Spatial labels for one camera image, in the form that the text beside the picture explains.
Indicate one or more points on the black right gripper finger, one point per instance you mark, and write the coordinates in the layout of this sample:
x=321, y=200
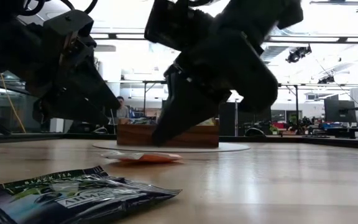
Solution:
x=207, y=99
x=172, y=118

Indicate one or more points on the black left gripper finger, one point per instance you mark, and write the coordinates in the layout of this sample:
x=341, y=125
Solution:
x=73, y=110
x=92, y=87

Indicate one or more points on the blackcurrant tea packet dark blue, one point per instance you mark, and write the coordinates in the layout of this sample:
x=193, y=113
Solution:
x=73, y=199
x=138, y=120

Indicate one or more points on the Tazo tea packet white orange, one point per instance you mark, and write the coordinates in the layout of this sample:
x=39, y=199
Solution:
x=148, y=158

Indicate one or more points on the wooden tea organizer box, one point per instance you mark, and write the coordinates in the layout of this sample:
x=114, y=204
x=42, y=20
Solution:
x=197, y=137

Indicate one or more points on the person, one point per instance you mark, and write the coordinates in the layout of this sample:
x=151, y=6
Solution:
x=122, y=110

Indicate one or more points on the round grey placemat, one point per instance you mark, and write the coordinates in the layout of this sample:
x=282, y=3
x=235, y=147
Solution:
x=228, y=147

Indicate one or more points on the black ceiling spotlight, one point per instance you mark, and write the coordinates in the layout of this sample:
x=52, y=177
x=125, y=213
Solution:
x=325, y=80
x=295, y=56

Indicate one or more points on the black partition panel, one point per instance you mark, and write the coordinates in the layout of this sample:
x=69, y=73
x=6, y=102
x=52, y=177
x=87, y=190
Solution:
x=261, y=121

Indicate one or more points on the black office chair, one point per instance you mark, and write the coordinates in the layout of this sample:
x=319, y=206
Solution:
x=255, y=132

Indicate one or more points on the long ceiling light bar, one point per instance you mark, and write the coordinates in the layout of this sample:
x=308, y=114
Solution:
x=322, y=39
x=129, y=36

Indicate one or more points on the cluttered office desk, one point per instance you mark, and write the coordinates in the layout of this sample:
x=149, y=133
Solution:
x=328, y=126

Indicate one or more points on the black computer monitor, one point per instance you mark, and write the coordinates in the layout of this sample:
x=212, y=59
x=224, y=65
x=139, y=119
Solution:
x=340, y=110

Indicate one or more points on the silver ventilation duct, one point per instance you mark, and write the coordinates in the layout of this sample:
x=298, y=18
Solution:
x=272, y=51

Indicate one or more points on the black metal rack frame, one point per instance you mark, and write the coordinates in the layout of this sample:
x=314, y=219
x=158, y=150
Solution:
x=296, y=105
x=154, y=82

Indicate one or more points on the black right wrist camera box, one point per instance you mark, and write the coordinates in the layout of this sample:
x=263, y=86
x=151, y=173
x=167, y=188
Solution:
x=176, y=25

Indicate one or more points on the black aluminium table frame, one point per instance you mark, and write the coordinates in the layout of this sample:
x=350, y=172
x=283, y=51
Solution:
x=291, y=140

